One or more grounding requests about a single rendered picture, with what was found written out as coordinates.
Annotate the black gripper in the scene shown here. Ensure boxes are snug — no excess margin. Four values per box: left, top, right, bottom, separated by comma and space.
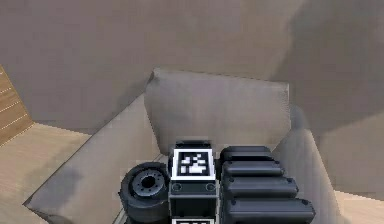
117, 161, 172, 224

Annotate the beige sofa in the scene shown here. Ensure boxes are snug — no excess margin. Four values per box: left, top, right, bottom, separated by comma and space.
22, 67, 344, 224

